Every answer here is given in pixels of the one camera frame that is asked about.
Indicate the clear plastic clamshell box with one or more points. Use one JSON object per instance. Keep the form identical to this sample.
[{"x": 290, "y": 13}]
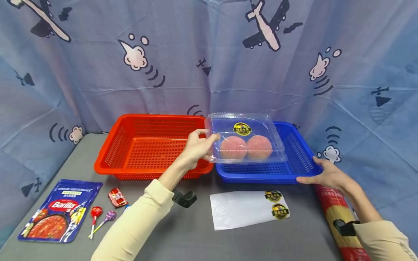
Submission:
[{"x": 241, "y": 121}]

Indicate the person's right index finger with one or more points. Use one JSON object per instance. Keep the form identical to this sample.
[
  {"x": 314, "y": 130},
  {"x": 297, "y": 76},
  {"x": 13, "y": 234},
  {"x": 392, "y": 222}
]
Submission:
[{"x": 320, "y": 162}]

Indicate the blue plastic basket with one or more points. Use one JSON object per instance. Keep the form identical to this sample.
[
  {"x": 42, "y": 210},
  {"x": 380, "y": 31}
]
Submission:
[{"x": 294, "y": 152}]

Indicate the white sheet with round stickers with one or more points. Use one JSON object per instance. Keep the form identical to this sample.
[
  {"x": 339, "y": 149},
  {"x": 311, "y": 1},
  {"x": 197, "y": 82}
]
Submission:
[{"x": 238, "y": 210}]

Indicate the pink peach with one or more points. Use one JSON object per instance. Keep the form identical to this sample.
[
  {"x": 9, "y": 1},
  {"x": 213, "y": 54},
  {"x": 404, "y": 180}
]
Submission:
[
  {"x": 233, "y": 148},
  {"x": 259, "y": 148}
]

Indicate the person's left thumb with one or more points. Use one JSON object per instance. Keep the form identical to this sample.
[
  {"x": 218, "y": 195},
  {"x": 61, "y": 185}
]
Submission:
[{"x": 212, "y": 139}]

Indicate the person's right hand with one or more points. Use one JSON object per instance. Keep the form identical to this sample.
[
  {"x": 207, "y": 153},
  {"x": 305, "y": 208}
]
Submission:
[{"x": 333, "y": 177}]

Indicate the red candy wrapper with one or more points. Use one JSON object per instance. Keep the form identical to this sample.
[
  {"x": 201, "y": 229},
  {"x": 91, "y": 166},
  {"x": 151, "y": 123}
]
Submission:
[{"x": 117, "y": 197}]

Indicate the person's left index finger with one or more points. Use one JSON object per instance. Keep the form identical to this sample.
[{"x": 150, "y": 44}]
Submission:
[{"x": 199, "y": 132}]

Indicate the person's right thumb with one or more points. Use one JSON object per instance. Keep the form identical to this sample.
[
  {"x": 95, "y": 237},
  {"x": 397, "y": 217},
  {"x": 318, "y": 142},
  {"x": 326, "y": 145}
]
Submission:
[{"x": 308, "y": 179}]

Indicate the person's left hand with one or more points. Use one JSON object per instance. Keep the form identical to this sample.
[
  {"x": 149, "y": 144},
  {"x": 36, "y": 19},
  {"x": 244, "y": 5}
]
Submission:
[{"x": 196, "y": 148}]

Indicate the red plastic basket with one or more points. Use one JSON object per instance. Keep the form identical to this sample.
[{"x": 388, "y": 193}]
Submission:
[{"x": 147, "y": 152}]

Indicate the blue tomato sauce pouch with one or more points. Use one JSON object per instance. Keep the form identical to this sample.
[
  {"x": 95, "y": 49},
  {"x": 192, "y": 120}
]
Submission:
[{"x": 58, "y": 214}]

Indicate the red and yellow spaghetti packet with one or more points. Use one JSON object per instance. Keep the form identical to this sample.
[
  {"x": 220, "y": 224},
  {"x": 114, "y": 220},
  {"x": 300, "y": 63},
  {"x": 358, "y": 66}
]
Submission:
[{"x": 338, "y": 214}]

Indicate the black wrist band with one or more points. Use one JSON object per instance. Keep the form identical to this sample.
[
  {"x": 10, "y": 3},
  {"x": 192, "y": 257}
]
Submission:
[
  {"x": 346, "y": 228},
  {"x": 184, "y": 198}
]

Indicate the red lollipop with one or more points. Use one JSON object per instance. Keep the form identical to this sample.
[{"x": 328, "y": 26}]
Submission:
[{"x": 96, "y": 212}]

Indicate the person's left forearm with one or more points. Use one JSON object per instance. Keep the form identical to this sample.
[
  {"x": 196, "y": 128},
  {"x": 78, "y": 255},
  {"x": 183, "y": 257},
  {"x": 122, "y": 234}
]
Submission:
[{"x": 143, "y": 217}]

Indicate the purple lollipop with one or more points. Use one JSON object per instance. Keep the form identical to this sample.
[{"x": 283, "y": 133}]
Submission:
[{"x": 109, "y": 216}]

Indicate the person's right forearm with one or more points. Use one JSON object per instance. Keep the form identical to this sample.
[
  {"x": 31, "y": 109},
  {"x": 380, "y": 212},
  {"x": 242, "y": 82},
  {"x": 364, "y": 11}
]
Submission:
[{"x": 385, "y": 239}]

